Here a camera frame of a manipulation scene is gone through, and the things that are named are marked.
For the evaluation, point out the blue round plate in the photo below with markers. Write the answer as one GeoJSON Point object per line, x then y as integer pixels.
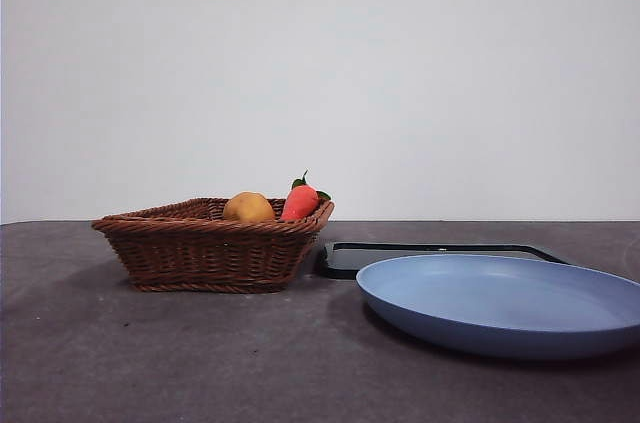
{"type": "Point", "coordinates": [500, 303]}

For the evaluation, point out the orange toy carrot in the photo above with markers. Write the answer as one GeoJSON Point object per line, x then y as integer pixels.
{"type": "Point", "coordinates": [300, 203]}

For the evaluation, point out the yellow-brown potato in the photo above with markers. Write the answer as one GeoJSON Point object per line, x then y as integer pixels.
{"type": "Point", "coordinates": [248, 207]}

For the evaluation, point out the black rectangular tray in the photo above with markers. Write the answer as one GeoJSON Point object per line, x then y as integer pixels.
{"type": "Point", "coordinates": [342, 263]}

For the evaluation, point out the brown wicker basket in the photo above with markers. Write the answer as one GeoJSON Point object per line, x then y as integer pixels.
{"type": "Point", "coordinates": [200, 253]}

